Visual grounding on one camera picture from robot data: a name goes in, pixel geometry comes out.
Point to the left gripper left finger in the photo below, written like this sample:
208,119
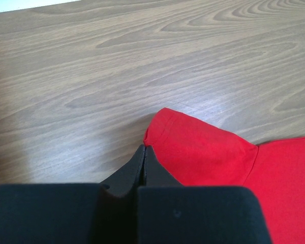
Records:
128,177

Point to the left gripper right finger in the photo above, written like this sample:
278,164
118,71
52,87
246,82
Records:
154,174

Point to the red t shirt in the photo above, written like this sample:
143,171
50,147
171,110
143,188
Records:
199,154

